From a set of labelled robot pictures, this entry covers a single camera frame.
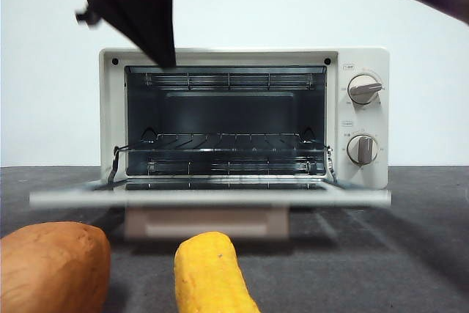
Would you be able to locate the glass oven door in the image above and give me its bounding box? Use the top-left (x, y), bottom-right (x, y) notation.
top-left (29, 177), bottom-right (392, 208)

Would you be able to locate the white Toshiba toaster oven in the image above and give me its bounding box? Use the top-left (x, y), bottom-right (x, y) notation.
top-left (98, 47), bottom-right (390, 192)

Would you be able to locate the beige knob with sideways grip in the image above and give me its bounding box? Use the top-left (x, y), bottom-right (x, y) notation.
top-left (347, 73), bottom-right (383, 105)

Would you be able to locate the yellow corn cob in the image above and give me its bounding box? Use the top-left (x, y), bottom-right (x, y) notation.
top-left (173, 231), bottom-right (262, 313)

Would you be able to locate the orange-brown sweet potato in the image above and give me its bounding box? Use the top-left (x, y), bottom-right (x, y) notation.
top-left (0, 221), bottom-right (111, 313)

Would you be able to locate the metal wire oven rack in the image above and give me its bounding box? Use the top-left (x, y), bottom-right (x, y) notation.
top-left (113, 131), bottom-right (333, 155)

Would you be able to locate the beige oven door handle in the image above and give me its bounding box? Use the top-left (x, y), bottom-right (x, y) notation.
top-left (124, 205), bottom-right (289, 243)

